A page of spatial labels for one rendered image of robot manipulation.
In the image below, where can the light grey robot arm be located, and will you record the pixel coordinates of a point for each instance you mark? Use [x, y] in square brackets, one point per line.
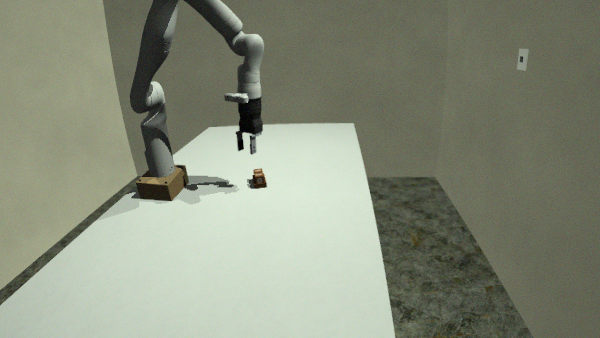
[155, 46]

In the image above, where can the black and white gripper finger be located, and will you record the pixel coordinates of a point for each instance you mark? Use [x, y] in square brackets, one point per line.
[240, 140]
[253, 143]

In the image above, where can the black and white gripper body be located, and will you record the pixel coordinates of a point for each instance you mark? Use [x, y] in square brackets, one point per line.
[250, 122]

